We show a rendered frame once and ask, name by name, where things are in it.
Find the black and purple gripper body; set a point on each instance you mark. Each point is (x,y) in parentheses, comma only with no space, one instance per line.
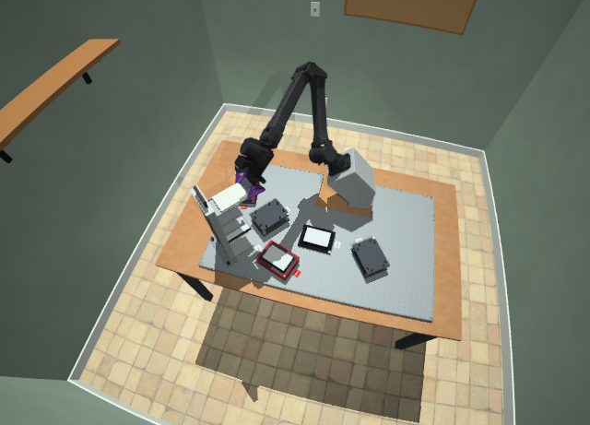
(254,180)

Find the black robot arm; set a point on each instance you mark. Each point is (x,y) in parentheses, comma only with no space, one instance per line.
(273,132)

